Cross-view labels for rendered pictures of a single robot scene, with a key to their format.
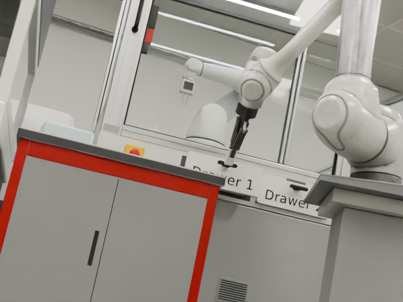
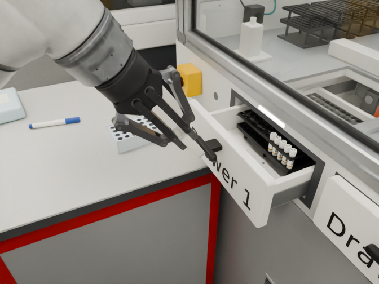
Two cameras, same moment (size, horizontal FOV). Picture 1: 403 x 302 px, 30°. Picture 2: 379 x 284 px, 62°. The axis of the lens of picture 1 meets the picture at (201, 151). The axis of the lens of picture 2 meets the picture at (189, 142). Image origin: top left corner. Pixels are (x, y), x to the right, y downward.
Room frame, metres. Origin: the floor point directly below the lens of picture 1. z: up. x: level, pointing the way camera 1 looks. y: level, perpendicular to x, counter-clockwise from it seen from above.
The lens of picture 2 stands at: (2.52, -0.54, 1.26)
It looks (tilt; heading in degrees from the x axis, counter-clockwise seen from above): 37 degrees down; 75
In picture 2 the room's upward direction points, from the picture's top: straight up
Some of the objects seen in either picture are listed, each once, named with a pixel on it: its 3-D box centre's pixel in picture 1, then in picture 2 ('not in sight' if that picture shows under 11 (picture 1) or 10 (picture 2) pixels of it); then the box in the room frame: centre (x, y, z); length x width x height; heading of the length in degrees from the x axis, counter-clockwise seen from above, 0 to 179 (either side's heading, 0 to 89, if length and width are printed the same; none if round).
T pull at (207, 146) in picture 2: (226, 164); (210, 146); (2.68, -0.10, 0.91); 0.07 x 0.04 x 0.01; 101
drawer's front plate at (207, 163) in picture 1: (223, 174); (221, 155); (2.71, -0.10, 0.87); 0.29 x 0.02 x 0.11; 101
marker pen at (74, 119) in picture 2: not in sight; (54, 122); (2.34, 0.29, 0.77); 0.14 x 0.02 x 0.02; 1
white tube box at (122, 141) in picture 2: not in sight; (133, 132); (2.55, 0.17, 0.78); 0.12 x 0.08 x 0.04; 16
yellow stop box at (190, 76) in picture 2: (133, 156); (188, 80); (2.72, 0.24, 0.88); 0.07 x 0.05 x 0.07; 101
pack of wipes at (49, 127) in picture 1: (66, 135); (3, 105); (2.19, 0.40, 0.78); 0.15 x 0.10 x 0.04; 108
